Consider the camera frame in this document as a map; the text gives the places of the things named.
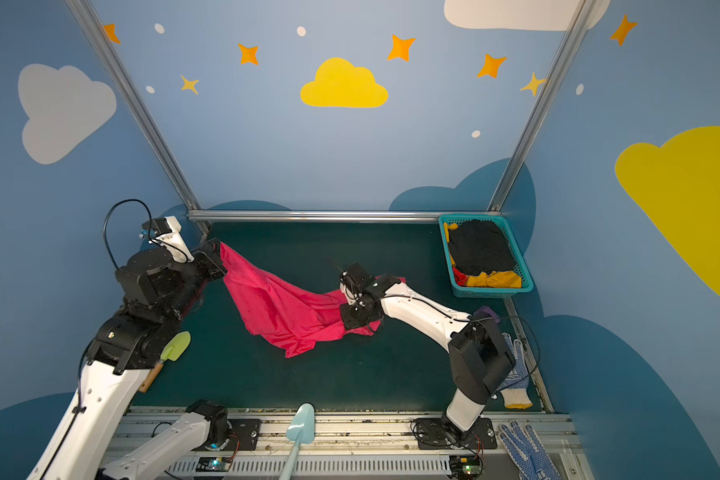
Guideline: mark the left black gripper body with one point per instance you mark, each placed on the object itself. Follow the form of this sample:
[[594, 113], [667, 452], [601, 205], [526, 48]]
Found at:
[[210, 261]]

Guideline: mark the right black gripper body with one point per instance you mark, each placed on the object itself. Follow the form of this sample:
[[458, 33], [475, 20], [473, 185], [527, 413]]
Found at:
[[355, 308]]

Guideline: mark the magenta pink t-shirt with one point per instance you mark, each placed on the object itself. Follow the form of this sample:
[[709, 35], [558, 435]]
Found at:
[[288, 317]]

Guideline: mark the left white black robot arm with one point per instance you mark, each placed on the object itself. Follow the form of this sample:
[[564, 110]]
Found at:
[[115, 364]]

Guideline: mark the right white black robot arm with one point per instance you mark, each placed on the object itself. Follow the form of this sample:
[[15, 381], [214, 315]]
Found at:
[[480, 357]]

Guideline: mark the red t-shirt in basket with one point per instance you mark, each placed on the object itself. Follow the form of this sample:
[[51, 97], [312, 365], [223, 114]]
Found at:
[[460, 278]]

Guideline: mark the black t-shirt in basket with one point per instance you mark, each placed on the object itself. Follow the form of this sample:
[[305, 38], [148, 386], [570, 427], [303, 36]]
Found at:
[[479, 246]]

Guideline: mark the teal plastic basket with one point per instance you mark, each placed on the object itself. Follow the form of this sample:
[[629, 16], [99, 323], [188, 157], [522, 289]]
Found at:
[[521, 267]]

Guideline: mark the yellow t-shirt in basket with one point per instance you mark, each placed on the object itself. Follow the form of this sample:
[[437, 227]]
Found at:
[[501, 280]]

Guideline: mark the light blue toy shovel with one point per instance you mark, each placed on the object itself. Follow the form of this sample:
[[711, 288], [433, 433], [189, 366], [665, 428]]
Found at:
[[300, 431]]

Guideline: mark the blue dotted glove on table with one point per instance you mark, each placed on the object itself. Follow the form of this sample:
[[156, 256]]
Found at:
[[514, 389]]

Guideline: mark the left green circuit board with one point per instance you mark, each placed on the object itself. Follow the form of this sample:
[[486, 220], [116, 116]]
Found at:
[[214, 464]]

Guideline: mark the green circuit board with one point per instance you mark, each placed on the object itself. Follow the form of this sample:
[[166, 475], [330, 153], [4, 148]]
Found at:
[[465, 468], [214, 464]]

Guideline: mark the right green circuit board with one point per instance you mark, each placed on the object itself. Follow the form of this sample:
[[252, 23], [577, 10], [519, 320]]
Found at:
[[465, 468]]

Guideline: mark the green toy spatula wooden handle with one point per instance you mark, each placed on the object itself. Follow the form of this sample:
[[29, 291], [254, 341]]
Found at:
[[171, 352]]

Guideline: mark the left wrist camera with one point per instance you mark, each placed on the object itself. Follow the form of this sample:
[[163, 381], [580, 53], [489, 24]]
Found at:
[[165, 232]]

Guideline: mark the aluminium frame back bar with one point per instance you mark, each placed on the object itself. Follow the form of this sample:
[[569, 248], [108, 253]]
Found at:
[[396, 217]]

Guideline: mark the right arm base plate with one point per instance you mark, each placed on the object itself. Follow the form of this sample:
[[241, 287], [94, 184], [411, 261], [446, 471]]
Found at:
[[433, 434]]

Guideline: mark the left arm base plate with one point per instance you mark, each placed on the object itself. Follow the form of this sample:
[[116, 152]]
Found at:
[[232, 435]]

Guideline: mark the blue dotted glove on rail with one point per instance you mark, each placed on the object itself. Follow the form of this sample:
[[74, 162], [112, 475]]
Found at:
[[526, 450]]

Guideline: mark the aluminium frame left post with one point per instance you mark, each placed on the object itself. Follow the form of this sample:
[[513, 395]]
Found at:
[[89, 22]]

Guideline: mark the aluminium frame post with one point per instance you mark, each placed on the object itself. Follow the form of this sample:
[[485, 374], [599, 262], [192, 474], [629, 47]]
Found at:
[[89, 22], [556, 74]]

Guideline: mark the aluminium frame right post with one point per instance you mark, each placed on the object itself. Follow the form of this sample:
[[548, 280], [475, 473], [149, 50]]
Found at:
[[556, 74]]

